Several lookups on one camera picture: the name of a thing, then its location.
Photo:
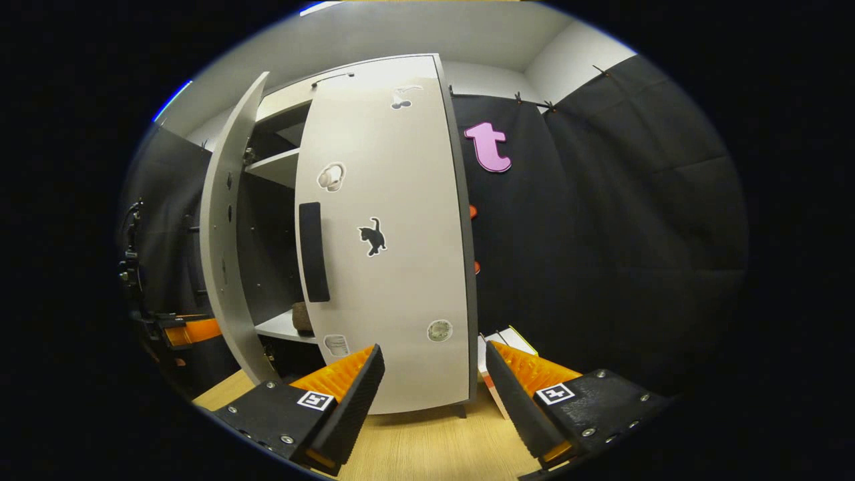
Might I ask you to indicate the white cabinet shelf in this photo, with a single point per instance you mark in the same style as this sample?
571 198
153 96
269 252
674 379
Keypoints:
280 327
277 167

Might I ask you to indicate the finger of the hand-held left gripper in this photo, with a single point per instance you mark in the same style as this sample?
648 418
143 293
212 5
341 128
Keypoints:
197 331

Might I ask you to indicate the brown fluffy shoe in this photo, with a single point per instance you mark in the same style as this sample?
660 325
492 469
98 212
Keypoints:
302 319

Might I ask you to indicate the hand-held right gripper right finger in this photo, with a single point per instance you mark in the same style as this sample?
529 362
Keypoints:
518 401

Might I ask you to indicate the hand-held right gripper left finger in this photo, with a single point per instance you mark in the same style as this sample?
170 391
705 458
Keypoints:
354 401

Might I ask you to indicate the white orange cardboard box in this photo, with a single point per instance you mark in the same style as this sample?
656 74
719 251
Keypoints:
487 361

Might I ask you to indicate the white cabinet drawer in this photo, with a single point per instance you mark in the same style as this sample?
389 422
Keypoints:
374 70

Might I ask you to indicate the white grey shoe cabinet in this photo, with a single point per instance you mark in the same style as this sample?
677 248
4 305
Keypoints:
267 254

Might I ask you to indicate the black backdrop cloth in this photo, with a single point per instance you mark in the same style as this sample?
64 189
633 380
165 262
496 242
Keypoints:
634 234

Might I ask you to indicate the white shoe cabinet door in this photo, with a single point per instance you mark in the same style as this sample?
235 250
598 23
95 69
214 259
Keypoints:
401 300
224 267

